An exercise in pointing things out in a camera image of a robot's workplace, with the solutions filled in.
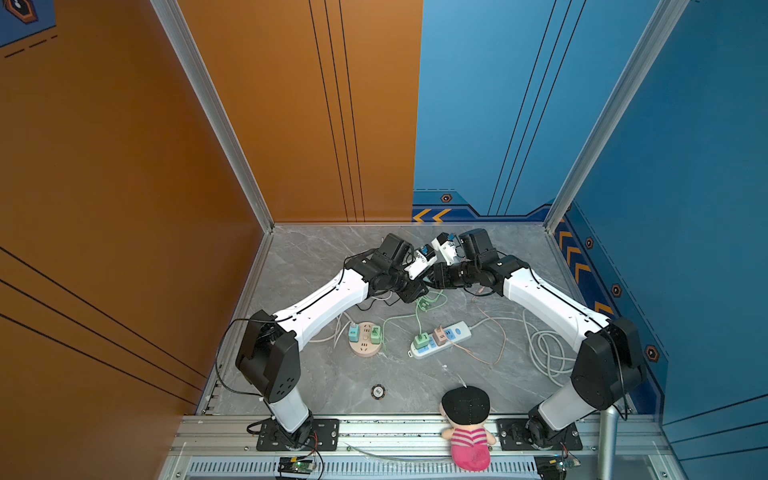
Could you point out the right circuit board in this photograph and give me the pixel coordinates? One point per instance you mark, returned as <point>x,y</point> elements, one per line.
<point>555,468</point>

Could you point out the grey metal pole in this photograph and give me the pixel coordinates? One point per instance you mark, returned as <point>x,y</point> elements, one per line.
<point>607,443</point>

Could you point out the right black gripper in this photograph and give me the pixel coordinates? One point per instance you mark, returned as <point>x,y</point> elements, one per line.
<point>440,274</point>

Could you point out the white blue power strip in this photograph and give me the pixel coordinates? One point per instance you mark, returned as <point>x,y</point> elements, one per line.
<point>456,333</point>

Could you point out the pink charger adapter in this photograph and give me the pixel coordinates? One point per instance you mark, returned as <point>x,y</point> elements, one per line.
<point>440,336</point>

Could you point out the light green charger adapter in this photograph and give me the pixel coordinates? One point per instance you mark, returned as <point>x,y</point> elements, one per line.
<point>376,335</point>

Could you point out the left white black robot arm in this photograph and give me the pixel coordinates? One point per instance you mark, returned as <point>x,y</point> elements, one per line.
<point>269,353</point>

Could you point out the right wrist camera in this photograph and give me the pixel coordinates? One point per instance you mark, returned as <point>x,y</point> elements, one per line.
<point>446,245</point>

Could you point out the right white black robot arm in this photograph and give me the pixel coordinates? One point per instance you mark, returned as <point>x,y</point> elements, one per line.
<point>609,360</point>

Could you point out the teal charger adapter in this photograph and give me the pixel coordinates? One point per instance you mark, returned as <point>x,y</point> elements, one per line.
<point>354,333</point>

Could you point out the plush doll black hat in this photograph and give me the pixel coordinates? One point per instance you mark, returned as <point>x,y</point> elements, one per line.
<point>466,409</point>

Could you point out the left green circuit board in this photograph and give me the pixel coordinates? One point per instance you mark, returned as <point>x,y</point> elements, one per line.
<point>296,468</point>

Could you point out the small round black dial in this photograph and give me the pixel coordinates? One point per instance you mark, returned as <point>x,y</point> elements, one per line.
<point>378,392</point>

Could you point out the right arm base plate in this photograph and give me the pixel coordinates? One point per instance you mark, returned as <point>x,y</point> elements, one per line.
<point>518,434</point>

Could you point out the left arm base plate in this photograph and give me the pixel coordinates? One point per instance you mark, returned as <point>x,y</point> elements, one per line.
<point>315,433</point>

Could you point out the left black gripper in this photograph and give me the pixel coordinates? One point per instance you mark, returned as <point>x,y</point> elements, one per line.
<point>414,291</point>

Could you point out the green charger adapter front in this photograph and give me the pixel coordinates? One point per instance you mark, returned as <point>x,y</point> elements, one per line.
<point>421,341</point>

